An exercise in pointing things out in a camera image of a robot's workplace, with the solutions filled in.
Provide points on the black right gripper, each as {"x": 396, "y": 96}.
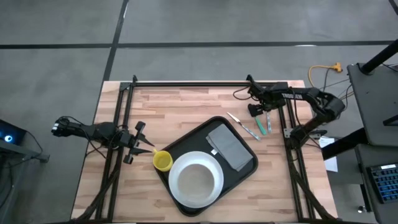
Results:
{"x": 270, "y": 99}

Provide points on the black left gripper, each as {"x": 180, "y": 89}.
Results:
{"x": 127, "y": 140}

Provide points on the yellow mug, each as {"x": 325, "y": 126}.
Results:
{"x": 162, "y": 160}

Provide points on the grey cloth napkin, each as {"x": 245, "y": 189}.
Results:
{"x": 230, "y": 146}

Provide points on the white round plate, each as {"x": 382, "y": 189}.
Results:
{"x": 180, "y": 199}

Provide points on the off-white bowl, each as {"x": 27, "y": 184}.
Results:
{"x": 196, "y": 183}

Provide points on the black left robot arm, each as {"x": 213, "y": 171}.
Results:
{"x": 96, "y": 130}

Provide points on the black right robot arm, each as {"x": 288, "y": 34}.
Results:
{"x": 326, "y": 105}

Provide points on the black plastic tray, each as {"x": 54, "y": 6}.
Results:
{"x": 196, "y": 140}

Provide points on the black table clamp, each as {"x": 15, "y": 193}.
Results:
{"x": 249, "y": 77}
{"x": 134, "y": 78}

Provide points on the white paper sheet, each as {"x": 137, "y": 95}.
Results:
{"x": 331, "y": 163}

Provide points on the grey metal stand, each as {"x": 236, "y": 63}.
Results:
{"x": 21, "y": 152}

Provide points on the dark grey side desk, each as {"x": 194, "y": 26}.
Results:
{"x": 376, "y": 105}

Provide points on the computer with blue light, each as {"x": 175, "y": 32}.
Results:
{"x": 11, "y": 132}

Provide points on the blue-lit keyboard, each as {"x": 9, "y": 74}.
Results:
{"x": 385, "y": 183}

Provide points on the dark grey keyboard desk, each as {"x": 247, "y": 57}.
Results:
{"x": 373, "y": 214}

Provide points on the black aluminium table frame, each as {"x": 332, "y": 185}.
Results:
{"x": 186, "y": 84}

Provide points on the black slanted post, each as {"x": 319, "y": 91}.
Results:
{"x": 381, "y": 57}

